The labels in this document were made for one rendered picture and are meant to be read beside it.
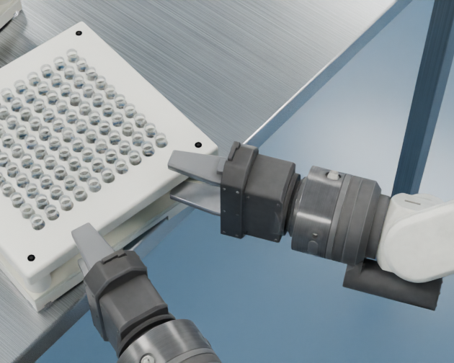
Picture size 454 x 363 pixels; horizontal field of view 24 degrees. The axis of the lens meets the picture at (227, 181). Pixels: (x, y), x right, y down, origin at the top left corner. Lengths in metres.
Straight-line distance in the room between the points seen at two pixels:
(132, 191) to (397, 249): 0.28
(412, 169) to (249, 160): 0.99
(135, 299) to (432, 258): 0.28
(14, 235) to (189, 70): 0.34
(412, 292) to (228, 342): 1.05
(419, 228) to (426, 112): 0.87
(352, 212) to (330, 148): 1.32
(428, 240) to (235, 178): 0.19
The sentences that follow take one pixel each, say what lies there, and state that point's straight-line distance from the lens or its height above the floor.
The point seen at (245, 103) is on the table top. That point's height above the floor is 0.90.
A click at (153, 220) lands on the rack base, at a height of 0.92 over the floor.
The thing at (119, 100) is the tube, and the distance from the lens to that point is 1.15.
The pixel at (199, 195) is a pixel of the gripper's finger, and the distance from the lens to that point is 1.10.
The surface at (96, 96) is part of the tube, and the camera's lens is 1.15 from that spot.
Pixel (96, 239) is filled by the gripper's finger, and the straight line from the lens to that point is 1.01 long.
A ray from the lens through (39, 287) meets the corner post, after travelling 1.07.
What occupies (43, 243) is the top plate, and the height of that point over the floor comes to 0.97.
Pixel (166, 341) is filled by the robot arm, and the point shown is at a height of 1.01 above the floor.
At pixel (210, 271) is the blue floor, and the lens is 2.15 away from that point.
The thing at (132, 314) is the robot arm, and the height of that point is 1.01.
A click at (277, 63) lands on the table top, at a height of 0.90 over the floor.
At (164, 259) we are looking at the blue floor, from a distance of 2.17.
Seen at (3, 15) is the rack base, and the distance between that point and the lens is 1.34.
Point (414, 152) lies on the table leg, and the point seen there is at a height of 0.31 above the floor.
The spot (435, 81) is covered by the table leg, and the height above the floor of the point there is 0.52.
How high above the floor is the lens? 1.85
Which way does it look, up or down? 55 degrees down
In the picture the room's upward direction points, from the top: straight up
